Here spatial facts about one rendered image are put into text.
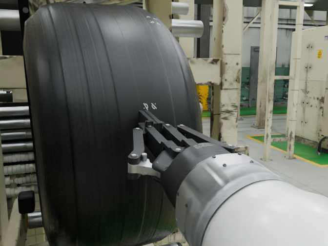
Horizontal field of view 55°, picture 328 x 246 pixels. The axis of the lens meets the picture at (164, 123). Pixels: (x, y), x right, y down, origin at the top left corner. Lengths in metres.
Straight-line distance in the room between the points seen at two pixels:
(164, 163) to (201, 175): 0.08
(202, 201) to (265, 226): 0.06
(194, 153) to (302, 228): 0.13
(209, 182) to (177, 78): 0.33
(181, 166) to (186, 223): 0.06
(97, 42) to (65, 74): 0.08
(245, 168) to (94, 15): 0.44
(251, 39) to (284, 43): 1.29
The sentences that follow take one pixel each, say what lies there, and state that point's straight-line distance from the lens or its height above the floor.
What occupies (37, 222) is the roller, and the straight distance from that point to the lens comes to 0.95.
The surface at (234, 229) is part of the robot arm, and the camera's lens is 0.20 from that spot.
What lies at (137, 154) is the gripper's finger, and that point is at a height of 1.22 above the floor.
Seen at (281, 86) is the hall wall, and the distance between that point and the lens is 12.08.
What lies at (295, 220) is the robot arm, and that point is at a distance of 0.18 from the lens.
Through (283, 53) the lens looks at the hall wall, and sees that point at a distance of 12.07.
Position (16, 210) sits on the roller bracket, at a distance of 0.93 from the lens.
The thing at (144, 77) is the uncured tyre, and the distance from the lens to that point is 0.52.
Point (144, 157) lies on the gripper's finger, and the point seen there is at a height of 1.22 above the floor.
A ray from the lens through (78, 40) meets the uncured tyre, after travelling 0.54.
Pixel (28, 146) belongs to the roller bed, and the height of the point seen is 1.07.
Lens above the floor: 1.31
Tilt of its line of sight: 10 degrees down
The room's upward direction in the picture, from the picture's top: straight up
